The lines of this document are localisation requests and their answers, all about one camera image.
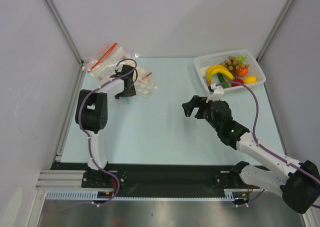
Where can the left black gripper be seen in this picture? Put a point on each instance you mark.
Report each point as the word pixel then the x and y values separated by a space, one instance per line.
pixel 131 92

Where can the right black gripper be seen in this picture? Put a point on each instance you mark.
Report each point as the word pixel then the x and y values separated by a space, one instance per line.
pixel 198 107

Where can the blue zipper clear bag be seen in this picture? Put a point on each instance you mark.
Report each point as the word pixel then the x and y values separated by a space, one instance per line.
pixel 113 88

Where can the brown longan bunch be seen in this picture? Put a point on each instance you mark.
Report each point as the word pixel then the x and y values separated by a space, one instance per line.
pixel 231 64

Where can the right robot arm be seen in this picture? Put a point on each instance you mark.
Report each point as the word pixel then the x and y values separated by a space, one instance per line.
pixel 296 182

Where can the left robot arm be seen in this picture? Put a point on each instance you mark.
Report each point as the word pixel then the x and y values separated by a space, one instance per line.
pixel 92 111

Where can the polka dot zip bag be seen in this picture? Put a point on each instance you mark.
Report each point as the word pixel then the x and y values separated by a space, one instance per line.
pixel 144 83

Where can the red zipper clear bag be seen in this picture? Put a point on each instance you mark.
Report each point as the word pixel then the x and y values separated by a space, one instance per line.
pixel 105 63

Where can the green cucumber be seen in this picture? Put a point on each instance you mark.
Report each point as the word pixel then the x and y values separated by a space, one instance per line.
pixel 222 80

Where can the yellow banana bunch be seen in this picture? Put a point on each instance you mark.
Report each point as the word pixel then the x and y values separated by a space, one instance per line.
pixel 218 69

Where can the red pomegranate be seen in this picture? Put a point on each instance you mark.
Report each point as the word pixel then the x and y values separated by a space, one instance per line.
pixel 237 82

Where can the orange fruit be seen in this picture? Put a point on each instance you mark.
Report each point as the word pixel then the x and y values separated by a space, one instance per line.
pixel 241 72

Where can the yellow lemon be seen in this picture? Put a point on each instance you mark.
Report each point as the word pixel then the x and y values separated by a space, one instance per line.
pixel 250 80

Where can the green celery stalk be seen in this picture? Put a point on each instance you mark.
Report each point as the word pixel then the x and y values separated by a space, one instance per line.
pixel 240 59

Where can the white plastic basket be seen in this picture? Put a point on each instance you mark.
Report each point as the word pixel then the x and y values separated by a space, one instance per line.
pixel 202 63

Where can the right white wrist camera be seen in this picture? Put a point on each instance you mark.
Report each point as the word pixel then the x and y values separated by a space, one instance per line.
pixel 216 92

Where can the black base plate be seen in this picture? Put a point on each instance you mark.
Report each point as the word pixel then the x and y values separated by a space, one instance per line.
pixel 160 180

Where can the white slotted cable duct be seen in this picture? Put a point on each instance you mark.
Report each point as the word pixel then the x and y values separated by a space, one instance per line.
pixel 95 195

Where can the left aluminium frame post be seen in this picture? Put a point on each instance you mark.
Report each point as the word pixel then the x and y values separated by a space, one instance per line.
pixel 50 5

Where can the aluminium frame post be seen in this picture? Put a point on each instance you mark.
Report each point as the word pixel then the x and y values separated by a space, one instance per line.
pixel 275 28
pixel 50 5

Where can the right aluminium frame post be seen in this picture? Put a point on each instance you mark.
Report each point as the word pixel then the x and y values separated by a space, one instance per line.
pixel 275 28

